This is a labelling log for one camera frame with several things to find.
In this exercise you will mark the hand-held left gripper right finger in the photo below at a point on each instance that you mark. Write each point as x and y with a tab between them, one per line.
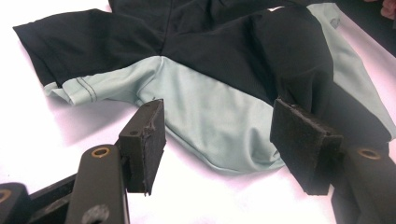
305	146

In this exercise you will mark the black and green t-shirt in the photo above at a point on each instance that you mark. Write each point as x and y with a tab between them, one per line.
202	46

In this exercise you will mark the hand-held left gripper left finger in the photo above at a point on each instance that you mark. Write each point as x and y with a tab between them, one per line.
143	149

